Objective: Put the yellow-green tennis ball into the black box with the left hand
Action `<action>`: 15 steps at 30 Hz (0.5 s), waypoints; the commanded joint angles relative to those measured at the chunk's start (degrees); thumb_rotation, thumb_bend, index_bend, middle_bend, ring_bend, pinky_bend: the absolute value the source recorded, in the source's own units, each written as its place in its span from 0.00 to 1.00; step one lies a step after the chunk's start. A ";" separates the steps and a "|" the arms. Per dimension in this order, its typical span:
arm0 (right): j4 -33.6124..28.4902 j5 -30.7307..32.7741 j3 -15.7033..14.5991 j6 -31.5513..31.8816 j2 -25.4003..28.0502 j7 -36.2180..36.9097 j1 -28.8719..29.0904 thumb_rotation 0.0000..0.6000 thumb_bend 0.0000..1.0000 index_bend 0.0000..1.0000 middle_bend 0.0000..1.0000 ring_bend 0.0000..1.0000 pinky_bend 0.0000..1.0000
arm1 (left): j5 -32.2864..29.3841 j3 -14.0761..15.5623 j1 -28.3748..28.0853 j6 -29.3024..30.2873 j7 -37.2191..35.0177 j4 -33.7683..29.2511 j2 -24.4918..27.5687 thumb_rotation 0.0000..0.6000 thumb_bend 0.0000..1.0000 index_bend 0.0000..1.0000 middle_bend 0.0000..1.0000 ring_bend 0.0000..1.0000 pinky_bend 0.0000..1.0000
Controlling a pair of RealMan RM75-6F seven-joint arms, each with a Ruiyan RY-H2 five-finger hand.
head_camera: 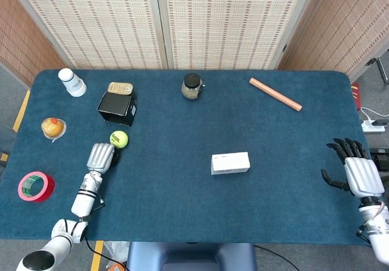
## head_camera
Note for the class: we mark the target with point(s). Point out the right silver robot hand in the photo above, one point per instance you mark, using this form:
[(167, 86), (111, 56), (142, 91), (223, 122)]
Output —
[(355, 169)]

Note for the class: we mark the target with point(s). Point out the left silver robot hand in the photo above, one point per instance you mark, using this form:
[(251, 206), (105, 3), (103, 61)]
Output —
[(100, 158)]

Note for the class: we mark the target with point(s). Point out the yellow tennis ball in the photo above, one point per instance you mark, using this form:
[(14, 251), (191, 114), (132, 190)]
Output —
[(119, 139)]

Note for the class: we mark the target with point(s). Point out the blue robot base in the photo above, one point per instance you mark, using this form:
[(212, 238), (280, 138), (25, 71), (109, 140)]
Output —
[(191, 256)]

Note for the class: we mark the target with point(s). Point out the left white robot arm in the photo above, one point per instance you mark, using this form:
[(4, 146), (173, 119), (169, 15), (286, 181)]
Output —
[(73, 210)]

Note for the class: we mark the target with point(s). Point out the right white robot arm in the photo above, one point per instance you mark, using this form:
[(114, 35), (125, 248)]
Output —
[(375, 225)]

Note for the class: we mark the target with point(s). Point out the black open cardboard box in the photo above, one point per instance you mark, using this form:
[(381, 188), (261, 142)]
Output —
[(117, 108)]

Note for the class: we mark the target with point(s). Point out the white barcode carton box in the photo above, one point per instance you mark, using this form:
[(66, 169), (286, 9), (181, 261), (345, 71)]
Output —
[(230, 163)]

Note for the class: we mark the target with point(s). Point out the black device on floor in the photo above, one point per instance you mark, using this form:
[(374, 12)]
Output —
[(380, 158)]

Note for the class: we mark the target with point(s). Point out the white power strip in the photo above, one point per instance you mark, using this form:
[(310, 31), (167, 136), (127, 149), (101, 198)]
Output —
[(373, 127)]

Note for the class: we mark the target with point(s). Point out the red tape roll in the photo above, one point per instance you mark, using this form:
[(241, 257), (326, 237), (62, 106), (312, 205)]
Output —
[(36, 186)]

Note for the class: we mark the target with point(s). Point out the gold flat metal tin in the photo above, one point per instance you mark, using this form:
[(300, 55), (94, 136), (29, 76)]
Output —
[(120, 88)]

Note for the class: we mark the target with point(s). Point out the white plastic bottle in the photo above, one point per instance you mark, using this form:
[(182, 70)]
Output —
[(72, 82)]

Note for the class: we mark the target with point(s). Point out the blue table cloth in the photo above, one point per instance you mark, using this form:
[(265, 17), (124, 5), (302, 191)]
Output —
[(188, 161)]

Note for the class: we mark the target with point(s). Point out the white plastic bag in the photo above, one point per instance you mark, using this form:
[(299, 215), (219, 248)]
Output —
[(117, 251)]

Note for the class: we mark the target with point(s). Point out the black metal stand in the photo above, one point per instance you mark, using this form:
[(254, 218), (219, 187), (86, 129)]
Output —
[(380, 67)]

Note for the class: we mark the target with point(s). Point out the orange object on floor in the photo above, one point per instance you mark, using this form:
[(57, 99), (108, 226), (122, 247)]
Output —
[(115, 267)]

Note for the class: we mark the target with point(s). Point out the wooden rolling pin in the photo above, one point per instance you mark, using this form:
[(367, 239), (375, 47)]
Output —
[(275, 94)]

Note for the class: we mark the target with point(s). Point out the glass jar with black lid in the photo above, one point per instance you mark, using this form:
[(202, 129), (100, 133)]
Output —
[(191, 88)]

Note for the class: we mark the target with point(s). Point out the woven folding screen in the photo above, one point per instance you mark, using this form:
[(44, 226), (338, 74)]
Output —
[(194, 25)]

